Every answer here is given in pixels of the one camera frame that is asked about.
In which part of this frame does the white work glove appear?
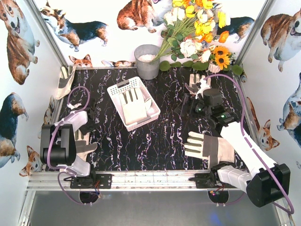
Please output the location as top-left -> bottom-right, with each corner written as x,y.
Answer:
119,88 -> 152,125

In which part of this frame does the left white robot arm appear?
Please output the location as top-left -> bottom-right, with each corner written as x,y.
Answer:
40,109 -> 97,177

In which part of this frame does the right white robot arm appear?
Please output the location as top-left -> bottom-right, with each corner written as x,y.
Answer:
184,78 -> 290,207

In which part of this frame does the white perforated storage basket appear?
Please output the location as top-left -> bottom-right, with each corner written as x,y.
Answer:
107,77 -> 160,131

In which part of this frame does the left back corner glove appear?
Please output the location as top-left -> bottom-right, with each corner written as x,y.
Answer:
55,65 -> 77,100

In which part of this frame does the small sunflower pot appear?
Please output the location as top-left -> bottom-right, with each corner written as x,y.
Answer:
207,45 -> 236,73

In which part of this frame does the grey metal bucket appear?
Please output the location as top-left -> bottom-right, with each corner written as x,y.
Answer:
134,44 -> 160,80

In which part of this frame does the artificial flower bouquet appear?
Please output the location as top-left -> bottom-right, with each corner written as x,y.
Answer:
154,0 -> 230,61

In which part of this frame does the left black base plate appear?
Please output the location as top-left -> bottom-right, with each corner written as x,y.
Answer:
70,174 -> 112,189

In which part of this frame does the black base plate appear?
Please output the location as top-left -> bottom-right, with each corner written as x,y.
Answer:
188,173 -> 234,189
70,174 -> 112,189

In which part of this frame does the front aluminium rail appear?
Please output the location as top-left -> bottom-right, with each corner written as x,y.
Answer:
26,170 -> 283,192

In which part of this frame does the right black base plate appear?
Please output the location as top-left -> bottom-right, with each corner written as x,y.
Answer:
188,173 -> 234,189

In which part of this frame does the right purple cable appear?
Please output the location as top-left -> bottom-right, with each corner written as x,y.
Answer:
203,74 -> 295,215

